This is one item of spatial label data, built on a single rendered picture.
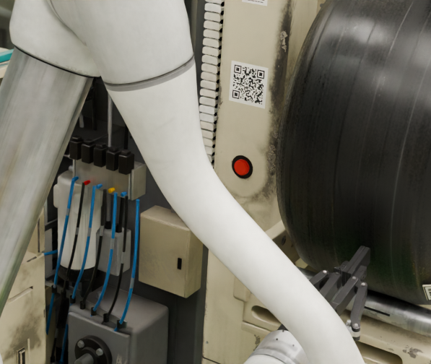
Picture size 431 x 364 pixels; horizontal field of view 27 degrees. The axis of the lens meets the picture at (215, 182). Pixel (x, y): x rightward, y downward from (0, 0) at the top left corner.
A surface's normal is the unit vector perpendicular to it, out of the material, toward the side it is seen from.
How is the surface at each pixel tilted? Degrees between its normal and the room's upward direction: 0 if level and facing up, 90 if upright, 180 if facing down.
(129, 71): 102
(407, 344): 0
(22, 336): 90
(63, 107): 94
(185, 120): 89
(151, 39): 86
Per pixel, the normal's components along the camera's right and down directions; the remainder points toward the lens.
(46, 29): -0.28, 0.44
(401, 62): -0.38, -0.31
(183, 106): 0.70, 0.33
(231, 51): -0.52, 0.29
